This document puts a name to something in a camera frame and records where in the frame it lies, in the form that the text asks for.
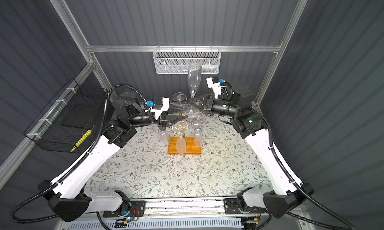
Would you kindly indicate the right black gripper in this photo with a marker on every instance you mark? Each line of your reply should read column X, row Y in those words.
column 208, row 102

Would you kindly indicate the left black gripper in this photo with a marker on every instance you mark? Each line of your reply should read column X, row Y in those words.
column 169, row 120

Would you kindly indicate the clear wine glass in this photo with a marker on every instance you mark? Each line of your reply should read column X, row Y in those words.
column 164, row 135
column 197, row 131
column 180, row 129
column 194, row 78
column 179, row 97

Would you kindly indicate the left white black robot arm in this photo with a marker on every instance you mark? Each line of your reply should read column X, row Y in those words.
column 68, row 199

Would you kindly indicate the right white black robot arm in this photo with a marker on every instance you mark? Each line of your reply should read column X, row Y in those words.
column 235, row 102

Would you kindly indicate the orange wooden rack base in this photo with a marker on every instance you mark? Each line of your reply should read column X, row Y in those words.
column 191, row 149

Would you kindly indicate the items in white basket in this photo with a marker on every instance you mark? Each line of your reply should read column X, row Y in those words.
column 206, row 69

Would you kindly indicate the floral table mat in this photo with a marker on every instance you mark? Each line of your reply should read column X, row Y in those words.
column 144, row 169

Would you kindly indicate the yellow striped item in basket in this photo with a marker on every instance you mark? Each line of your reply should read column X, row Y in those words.
column 81, row 140

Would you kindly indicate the gold wire glass rack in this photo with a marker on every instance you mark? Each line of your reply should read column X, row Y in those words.
column 188, row 121

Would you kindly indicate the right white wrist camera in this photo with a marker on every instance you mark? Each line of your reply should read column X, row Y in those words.
column 216, row 85

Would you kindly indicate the white wire mesh basket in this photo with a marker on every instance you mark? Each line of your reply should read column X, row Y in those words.
column 166, row 61

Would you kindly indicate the black wire mesh basket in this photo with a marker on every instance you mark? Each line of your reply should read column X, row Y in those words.
column 59, row 126

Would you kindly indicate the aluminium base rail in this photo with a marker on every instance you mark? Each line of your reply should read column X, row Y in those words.
column 200, row 213

